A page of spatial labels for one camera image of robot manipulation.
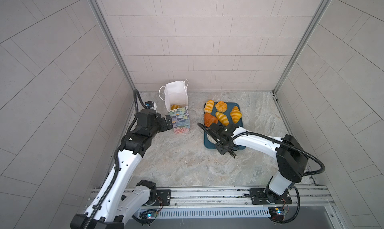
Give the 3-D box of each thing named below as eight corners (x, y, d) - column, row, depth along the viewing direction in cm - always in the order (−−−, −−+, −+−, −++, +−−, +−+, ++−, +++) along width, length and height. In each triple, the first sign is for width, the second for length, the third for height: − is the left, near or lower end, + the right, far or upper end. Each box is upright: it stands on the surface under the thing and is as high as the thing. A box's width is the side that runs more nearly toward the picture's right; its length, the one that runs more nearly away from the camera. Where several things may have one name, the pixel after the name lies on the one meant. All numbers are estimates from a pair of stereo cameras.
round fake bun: (215, 113, 106) (216, 109, 102) (215, 105, 111) (215, 101, 107) (226, 113, 106) (227, 109, 102) (225, 105, 111) (226, 101, 107)
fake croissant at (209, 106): (203, 113, 106) (203, 109, 103) (207, 102, 113) (207, 98, 110) (210, 115, 105) (211, 111, 102) (214, 104, 112) (215, 100, 109)
